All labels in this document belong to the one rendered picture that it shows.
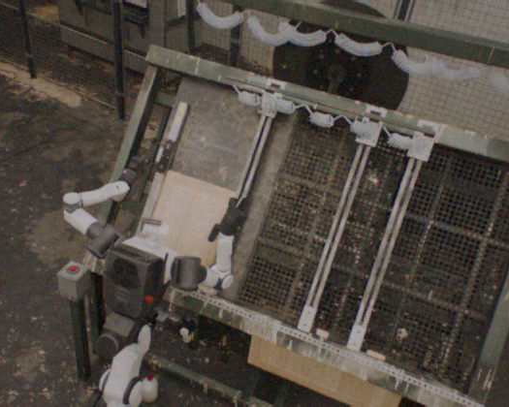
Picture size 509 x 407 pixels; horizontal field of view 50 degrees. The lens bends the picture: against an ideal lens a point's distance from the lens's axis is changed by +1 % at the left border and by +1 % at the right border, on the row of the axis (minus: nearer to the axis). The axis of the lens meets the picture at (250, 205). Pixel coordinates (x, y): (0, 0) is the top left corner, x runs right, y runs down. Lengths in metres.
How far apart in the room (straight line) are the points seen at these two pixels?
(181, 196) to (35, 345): 1.54
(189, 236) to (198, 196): 0.23
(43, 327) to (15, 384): 0.45
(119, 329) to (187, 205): 0.82
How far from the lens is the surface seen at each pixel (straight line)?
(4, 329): 4.10
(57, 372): 3.80
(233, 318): 2.91
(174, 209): 3.03
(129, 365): 2.80
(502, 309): 2.86
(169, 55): 3.13
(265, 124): 2.90
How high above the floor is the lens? 3.04
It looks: 37 degrees down
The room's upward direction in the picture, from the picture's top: 8 degrees clockwise
